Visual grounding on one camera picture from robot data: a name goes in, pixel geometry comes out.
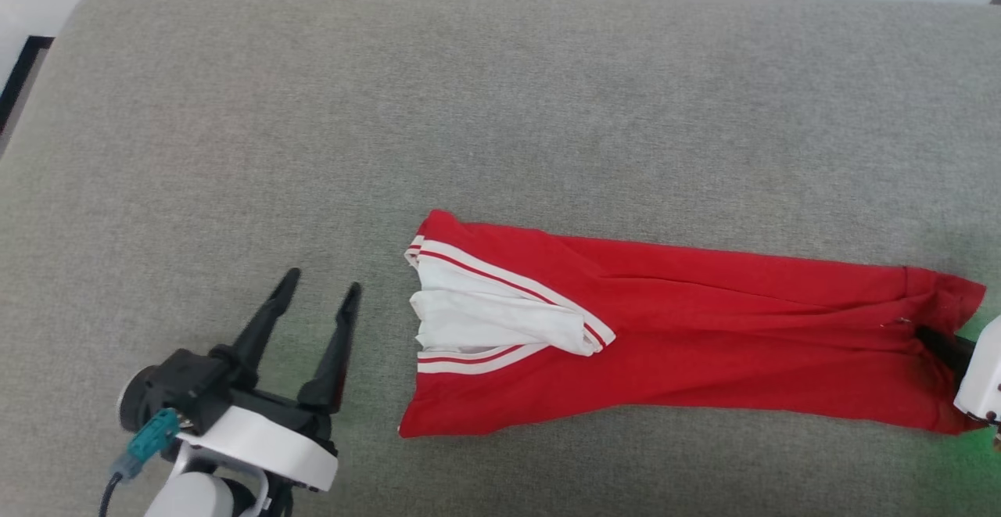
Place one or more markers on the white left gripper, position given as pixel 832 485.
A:
pixel 262 443

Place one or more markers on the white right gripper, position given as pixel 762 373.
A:
pixel 981 376

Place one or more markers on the red and white garment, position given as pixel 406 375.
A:
pixel 704 345

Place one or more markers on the grey fabric sofa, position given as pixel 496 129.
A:
pixel 500 110

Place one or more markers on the black floor edge strip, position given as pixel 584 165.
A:
pixel 17 71

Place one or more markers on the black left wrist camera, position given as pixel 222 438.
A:
pixel 176 388

